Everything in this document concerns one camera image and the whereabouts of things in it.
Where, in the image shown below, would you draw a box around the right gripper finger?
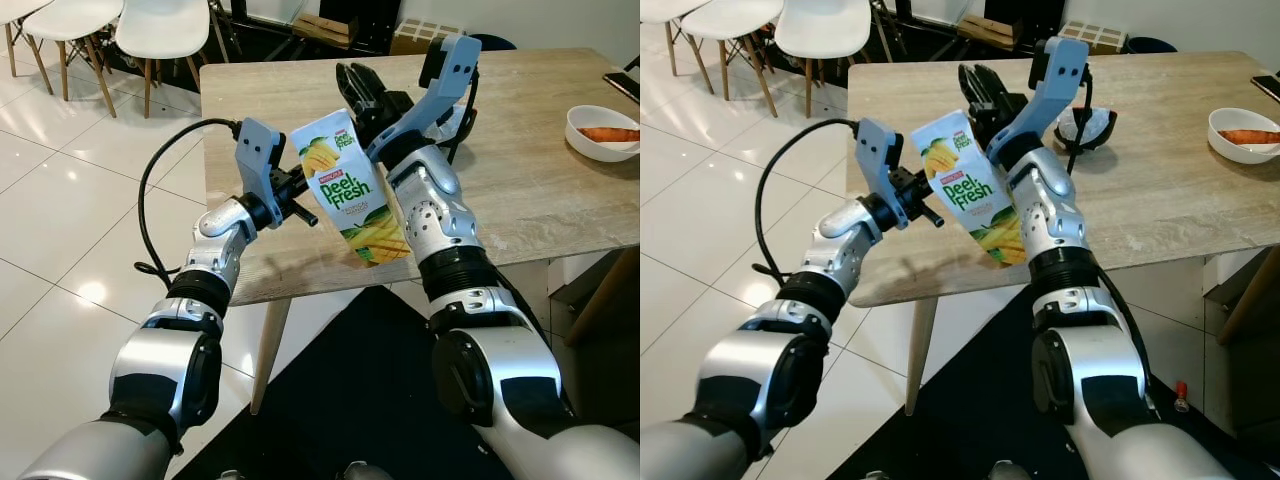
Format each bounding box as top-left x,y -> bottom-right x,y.
335,62 -> 371,121
957,63 -> 993,121
350,62 -> 393,113
972,63 -> 1011,113

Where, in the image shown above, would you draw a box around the mango juice carton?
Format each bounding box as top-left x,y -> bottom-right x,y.
910,108 -> 1031,268
290,108 -> 413,267

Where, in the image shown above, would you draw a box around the plain cardboard box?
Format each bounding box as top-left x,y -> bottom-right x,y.
290,12 -> 359,51
958,12 -> 1026,51

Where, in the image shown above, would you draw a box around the cardboard box with white tape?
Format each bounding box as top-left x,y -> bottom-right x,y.
390,18 -> 466,56
1057,20 -> 1129,56

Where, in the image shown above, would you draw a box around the black cabinet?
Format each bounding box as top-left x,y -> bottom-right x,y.
318,0 -> 399,49
985,0 -> 1063,41

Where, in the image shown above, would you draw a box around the light wooden table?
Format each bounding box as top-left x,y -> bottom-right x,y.
200,48 -> 641,416
848,50 -> 1280,416

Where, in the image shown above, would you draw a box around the dark grey cabinet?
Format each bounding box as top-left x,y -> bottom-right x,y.
550,250 -> 641,421
1205,245 -> 1280,431

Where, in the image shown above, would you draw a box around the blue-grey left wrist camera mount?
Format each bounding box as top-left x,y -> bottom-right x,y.
856,118 -> 906,206
235,117 -> 286,216

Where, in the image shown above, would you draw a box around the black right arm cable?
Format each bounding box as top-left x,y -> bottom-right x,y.
452,68 -> 483,169
1068,65 -> 1097,178

